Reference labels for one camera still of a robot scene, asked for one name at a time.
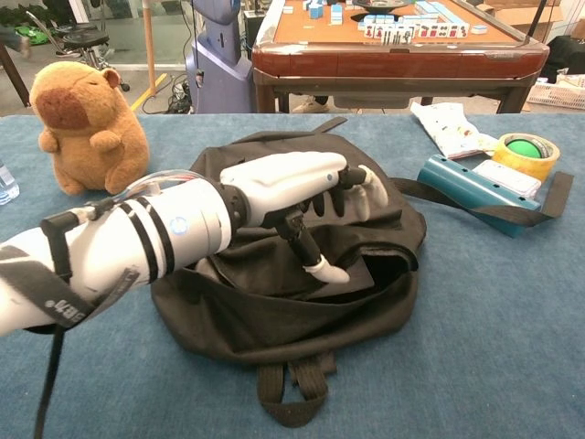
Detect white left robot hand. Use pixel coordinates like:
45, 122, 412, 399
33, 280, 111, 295
219, 150, 390, 284

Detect black fabric backpack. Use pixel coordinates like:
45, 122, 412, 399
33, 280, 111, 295
150, 116, 575, 429

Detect blue purple robot base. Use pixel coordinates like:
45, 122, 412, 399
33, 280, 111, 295
185, 0, 257, 114

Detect white printed plastic bag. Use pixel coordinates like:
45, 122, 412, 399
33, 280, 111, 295
409, 101, 500, 160

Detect beige shoe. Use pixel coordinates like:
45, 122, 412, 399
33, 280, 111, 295
291, 96, 330, 114

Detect brown mahjong table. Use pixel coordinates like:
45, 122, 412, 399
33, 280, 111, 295
250, 0, 551, 114

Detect teal cylindrical tube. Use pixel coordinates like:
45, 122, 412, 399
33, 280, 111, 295
417, 154, 543, 239

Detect wooden pole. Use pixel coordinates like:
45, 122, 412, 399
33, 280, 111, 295
141, 0, 159, 97

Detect brown capybara plush toy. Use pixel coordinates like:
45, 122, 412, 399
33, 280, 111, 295
28, 60, 152, 197

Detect dark bowl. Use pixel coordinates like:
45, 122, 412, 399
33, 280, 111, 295
351, 0, 412, 14

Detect white flat box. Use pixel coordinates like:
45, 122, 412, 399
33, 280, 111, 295
472, 159, 543, 200

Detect yellow tape roll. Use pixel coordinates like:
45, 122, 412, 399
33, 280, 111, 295
492, 133, 562, 183

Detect blue carpet table cover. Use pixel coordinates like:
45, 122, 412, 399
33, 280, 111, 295
0, 112, 585, 439

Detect green ball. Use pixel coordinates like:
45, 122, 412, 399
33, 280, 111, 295
505, 139, 545, 160

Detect black round stool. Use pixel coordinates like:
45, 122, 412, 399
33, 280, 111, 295
61, 29, 132, 92
54, 21, 98, 37

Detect clear plastic water bottle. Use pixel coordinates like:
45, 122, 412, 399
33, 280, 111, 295
0, 159, 21, 206

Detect white plastic basket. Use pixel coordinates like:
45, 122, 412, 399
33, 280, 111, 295
526, 81, 585, 111

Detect cardboard box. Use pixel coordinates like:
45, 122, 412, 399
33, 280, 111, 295
484, 0, 568, 28

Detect dark brown table leg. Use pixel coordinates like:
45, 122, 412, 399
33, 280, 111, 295
0, 43, 31, 109

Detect black cloth bundle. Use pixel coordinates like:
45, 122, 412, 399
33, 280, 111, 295
546, 35, 585, 83

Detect black floor cables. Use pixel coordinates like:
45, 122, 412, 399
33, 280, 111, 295
141, 75, 193, 114

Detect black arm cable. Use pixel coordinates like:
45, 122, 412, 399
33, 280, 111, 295
32, 212, 92, 439

